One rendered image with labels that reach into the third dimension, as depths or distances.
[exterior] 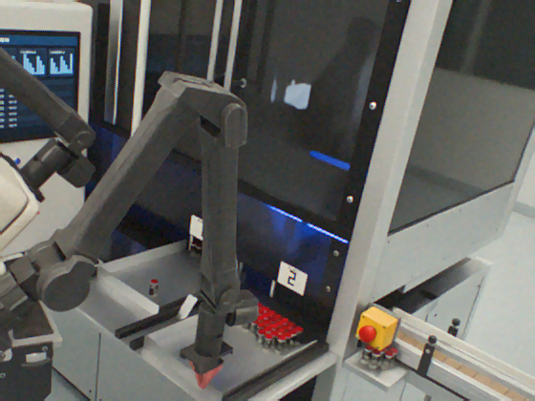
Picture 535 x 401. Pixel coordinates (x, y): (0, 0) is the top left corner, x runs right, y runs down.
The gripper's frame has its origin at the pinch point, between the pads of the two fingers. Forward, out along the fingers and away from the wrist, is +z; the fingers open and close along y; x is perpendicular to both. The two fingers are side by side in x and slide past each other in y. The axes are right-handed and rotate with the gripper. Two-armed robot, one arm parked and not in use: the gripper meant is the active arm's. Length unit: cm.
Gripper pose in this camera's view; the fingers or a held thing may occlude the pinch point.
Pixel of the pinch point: (202, 384)
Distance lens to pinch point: 138.4
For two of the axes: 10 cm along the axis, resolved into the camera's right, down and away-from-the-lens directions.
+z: -1.5, 9.0, 4.1
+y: 6.7, -2.1, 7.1
